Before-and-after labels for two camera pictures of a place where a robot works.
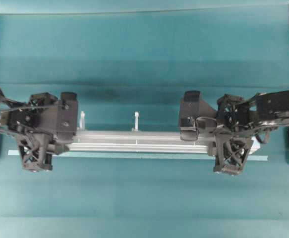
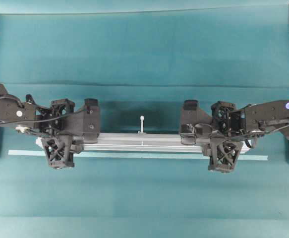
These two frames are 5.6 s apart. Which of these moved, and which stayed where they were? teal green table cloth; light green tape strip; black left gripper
Moved: black left gripper
Stayed: light green tape strip; teal green table cloth
